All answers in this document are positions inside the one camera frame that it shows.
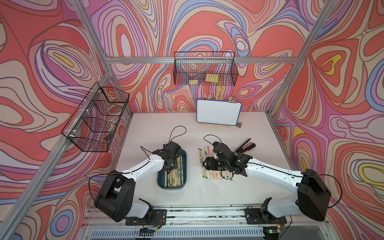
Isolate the black wire basket left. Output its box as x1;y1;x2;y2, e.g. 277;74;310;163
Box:
61;83;130;153

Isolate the small white whiteboard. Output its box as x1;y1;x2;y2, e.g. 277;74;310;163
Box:
196;98;243;127

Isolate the wooden whiteboard stand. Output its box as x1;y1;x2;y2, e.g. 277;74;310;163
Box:
199;86;243;130

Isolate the teal plastic storage box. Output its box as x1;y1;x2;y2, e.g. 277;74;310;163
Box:
157;150;187;190

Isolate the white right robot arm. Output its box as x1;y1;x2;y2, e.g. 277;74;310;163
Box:
203;142;332;222

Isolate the black wire basket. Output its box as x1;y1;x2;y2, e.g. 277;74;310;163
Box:
173;50;239;86
61;83;130;153

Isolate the black stapler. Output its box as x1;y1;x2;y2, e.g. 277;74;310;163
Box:
235;138;256;155

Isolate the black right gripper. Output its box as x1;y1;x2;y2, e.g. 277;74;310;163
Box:
202;157;229;171

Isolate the aluminium frame post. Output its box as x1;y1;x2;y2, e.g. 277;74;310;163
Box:
71;0;134;115

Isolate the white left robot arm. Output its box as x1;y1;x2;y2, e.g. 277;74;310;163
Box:
94;141;182;223

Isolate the black wire basket back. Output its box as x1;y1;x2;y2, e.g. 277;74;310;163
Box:
173;50;239;86

